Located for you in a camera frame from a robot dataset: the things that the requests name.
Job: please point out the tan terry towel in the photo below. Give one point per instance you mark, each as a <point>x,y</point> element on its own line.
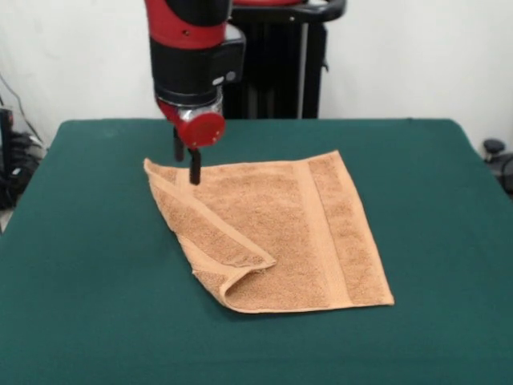
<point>280,224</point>

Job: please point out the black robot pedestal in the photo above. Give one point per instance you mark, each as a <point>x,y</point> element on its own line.
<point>280,72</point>

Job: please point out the black box with red light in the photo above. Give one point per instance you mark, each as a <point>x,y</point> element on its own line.
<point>6,136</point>

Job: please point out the dark green table cloth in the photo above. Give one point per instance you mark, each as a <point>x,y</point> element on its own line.
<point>120,321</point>

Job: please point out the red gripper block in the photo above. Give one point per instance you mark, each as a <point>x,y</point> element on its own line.
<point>200,130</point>

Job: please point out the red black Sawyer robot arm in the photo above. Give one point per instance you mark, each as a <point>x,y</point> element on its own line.
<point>192,48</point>

